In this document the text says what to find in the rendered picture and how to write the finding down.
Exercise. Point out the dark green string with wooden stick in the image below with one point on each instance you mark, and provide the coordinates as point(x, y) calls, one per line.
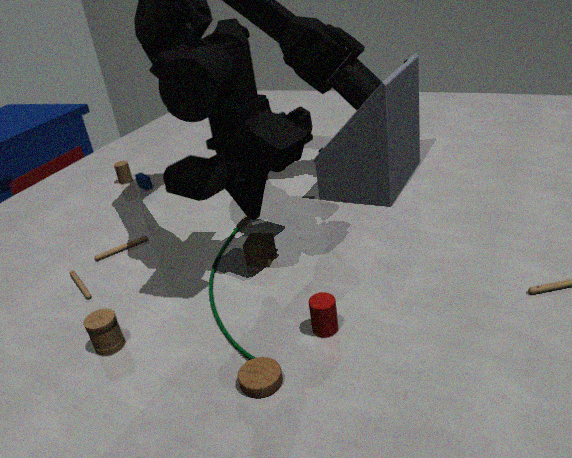
point(231, 340)

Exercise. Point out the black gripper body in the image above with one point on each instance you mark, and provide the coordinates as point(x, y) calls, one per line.
point(199, 178)

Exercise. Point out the small blue block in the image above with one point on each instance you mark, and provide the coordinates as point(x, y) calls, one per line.
point(144, 181)

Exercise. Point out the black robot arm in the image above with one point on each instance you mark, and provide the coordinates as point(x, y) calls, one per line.
point(197, 75)

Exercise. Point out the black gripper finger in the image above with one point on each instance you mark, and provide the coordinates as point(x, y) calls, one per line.
point(259, 183)
point(242, 192)

